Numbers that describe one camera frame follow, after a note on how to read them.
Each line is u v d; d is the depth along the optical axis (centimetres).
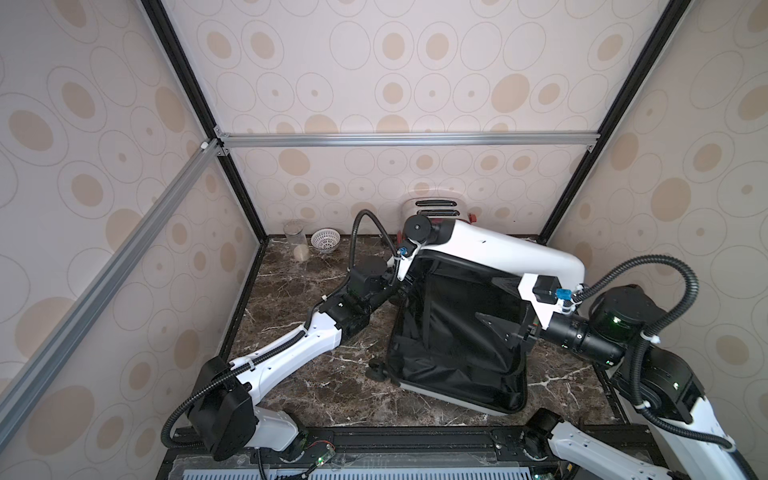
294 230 103
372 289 57
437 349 83
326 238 117
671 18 69
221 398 40
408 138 92
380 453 73
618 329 37
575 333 44
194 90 79
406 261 61
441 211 105
